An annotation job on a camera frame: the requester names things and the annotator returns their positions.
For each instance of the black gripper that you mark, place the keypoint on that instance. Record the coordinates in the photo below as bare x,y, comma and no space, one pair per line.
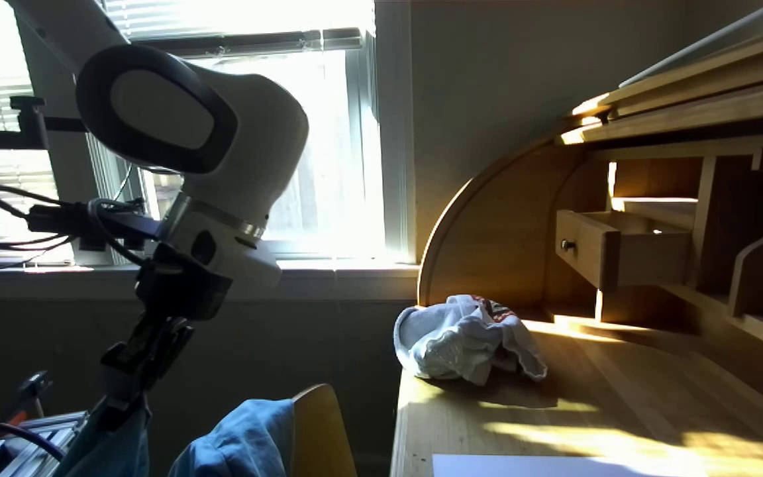
179,287

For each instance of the blue fabric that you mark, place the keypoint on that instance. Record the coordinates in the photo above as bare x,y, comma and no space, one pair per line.
236,440

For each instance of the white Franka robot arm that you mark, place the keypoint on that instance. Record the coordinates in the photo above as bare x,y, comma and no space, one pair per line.
214,132

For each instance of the wooden chair backrest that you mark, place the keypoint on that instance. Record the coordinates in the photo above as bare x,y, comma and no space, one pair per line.
322,432

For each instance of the pale lavender crumpled fabric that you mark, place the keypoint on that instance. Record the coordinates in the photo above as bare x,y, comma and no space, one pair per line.
464,340

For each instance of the white window blind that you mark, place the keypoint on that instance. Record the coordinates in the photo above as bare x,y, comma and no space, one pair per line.
240,16

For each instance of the white paper sheet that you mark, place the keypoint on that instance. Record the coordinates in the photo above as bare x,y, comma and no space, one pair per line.
557,467

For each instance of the small wooden desk drawer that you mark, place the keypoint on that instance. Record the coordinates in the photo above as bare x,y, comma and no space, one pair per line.
620,246

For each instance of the wooden roll-top desk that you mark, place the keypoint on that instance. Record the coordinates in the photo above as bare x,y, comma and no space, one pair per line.
628,266

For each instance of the flat board on desk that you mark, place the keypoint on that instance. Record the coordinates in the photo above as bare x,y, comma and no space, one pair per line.
708,47

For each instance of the window with grey frame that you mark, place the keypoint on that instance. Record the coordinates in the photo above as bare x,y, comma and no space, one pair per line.
337,159

